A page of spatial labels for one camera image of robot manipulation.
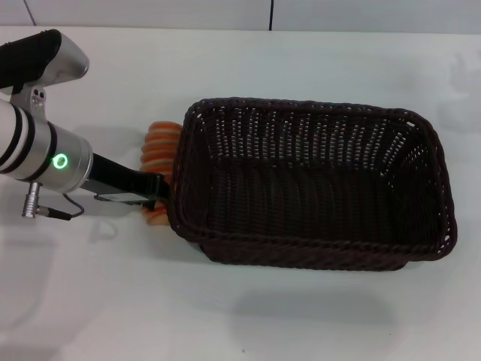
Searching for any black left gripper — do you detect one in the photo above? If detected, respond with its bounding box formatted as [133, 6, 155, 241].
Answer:
[89, 152, 170, 211]

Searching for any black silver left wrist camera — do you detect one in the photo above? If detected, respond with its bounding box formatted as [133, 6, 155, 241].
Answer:
[0, 29, 91, 98]

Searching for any orange striped bread roll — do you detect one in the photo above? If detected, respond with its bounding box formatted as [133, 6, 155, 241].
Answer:
[140, 120, 184, 227]

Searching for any silver camera mount bracket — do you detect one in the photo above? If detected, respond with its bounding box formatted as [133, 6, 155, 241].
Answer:
[9, 83, 49, 123]

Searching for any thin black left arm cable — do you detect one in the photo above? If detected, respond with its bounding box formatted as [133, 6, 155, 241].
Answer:
[62, 191, 85, 219]

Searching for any dark brown wicker basket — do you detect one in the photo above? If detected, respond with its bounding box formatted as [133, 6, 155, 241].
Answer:
[165, 96, 458, 272]

